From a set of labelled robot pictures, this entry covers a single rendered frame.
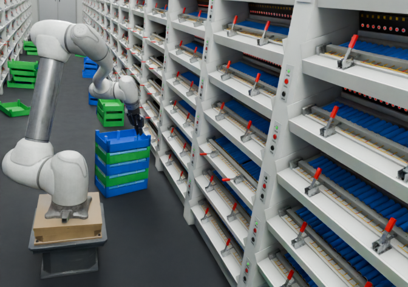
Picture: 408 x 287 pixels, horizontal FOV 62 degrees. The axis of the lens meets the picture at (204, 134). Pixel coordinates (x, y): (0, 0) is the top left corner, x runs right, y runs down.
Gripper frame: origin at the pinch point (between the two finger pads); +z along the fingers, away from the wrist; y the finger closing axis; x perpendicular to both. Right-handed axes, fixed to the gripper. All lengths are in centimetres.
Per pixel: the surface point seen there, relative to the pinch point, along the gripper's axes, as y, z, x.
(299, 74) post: 103, -90, -38
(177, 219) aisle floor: 44, 28, -37
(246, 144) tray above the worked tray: 86, -51, -36
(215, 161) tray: 68, -26, -29
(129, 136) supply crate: -9.5, 9.3, 0.0
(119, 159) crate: -0.9, 5.3, -23.2
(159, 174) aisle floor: 6.6, 46.7, 3.6
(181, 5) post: 7, -60, 62
